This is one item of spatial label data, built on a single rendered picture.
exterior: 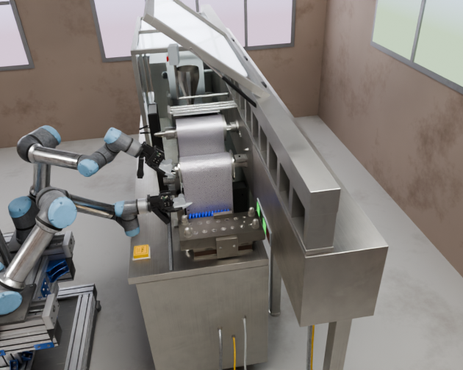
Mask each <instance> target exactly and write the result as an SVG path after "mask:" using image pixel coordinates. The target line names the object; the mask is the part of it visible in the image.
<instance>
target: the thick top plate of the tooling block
mask: <svg viewBox="0 0 463 370"><path fill-rule="evenodd" d="M255 218H257V219H258V222H259V228H257V229H254V228H252V227H251V226H252V222H253V219H255ZM186 227H189V228H190V230H191V234H192V236H191V237H189V238H186V237H184V229H185V228H186ZM227 236H237V239H238V243H243V242H253V241H259V240H265V232H264V229H263V227H262V223H261V221H260V218H259V215H258V213H257V211H255V216H254V217H250V216H248V211H246V212H240V213H233V216H232V217H221V218H214V217H213V216H210V217H199V218H192V219H188V224H187V225H182V224H181V220H179V239H180V245H181V251H183V250H193V249H198V248H205V247H215V246H216V238H220V237H227Z"/></svg>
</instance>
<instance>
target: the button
mask: <svg viewBox="0 0 463 370"><path fill-rule="evenodd" d="M148 254H149V247H148V244H146V245H140V246H134V259H136V258H147V257H148Z"/></svg>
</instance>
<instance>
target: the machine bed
mask: <svg viewBox="0 0 463 370"><path fill-rule="evenodd" d="M164 152H165V160H167V159H172V163H171V164H172V165H173V168H172V169H173V170H175V169H174V163H177V159H178V158H177V156H178V155H179V152H178V146H177V145H176V146H169V147H164ZM137 169H138V157H137ZM143 170H144V176H143V178H137V170H136V179H135V188H134V199H141V198H146V199H147V195H150V196H155V195H159V184H158V179H157V171H155V170H153V169H152V168H150V167H149V166H148V165H147V164H145V157H144V165H143ZM137 218H138V222H139V225H140V232H139V233H138V235H136V236H131V243H130V252H129V270H128V282H129V285H131V284H136V283H146V282H151V281H157V280H167V279H173V278H182V277H188V276H193V275H203V274H209V273H214V272H225V271H230V270H236V269H245V268H251V267H256V266H266V265H269V258H268V254H267V252H266V249H265V246H264V243H263V241H262V240H259V241H257V242H256V243H253V244H252V249H253V251H249V252H244V253H238V256H232V257H226V258H218V257H217V256H212V257H206V258H196V259H194V255H193V250H192V251H190V252H187V251H186V250H183V251H181V245H180V239H179V228H175V227H174V223H173V221H174V220H177V213H176V212H171V229H172V243H173V270H172V271H169V262H168V224H165V223H164V222H163V221H162V220H161V219H160V218H159V217H158V216H157V215H156V214H155V213H154V212H153V211H151V213H147V214H137ZM146 244H148V246H149V247H150V258H145V259H140V260H133V250H134V246H140V245H146Z"/></svg>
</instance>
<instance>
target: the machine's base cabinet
mask: <svg viewBox="0 0 463 370"><path fill-rule="evenodd" d="M268 286H269V265H266V266H256V267H251V268H245V269H236V270H230V271H225V272H214V273H209V274H203V275H193V276H188V277H178V278H173V279H167V280H157V281H151V282H146V283H136V287H137V293H138V297H139V300H140V306H141V309H142V312H143V318H144V322H145V326H146V331H147V334H148V340H149V343H150V348H151V353H152V357H153V360H154V365H155V369H156V370H219V333H218V330H217V328H218V327H222V328H223V331H222V339H223V365H222V370H223V369H231V368H234V342H233V339H232V335H235V336H236V338H235V348H236V366H235V368H236V367H241V366H244V354H245V332H244V322H243V320H242V316H246V320H245V323H246V334H247V352H246V365H247V366H251V365H253V364H258V363H264V362H267V361H268Z"/></svg>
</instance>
